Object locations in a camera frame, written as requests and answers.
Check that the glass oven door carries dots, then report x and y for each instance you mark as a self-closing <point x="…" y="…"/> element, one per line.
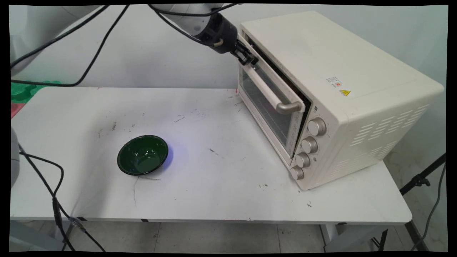
<point x="267" y="103"/>

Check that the white label sticker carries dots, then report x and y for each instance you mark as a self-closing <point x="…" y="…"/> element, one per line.
<point x="334" y="81"/>

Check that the dark green bowl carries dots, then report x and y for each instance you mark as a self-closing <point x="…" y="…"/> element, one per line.
<point x="142" y="155"/>

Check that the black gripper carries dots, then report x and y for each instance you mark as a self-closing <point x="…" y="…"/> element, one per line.
<point x="219" y="34"/>

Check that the red foam mat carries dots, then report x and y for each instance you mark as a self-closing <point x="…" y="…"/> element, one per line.
<point x="16" y="108"/>

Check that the large silver oven knob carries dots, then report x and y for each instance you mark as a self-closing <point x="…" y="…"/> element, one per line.
<point x="317" y="126"/>

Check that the black tripod stand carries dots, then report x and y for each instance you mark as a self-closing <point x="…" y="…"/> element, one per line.
<point x="417" y="180"/>

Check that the grey table leg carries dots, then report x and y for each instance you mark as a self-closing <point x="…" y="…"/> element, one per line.
<point x="416" y="235"/>

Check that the yellow warning sticker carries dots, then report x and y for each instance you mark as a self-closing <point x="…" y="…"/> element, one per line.
<point x="345" y="92"/>

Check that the cream toaster oven body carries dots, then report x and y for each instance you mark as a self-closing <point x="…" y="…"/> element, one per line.
<point x="342" y="75"/>

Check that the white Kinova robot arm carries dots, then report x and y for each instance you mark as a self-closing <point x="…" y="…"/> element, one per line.
<point x="185" y="16"/>

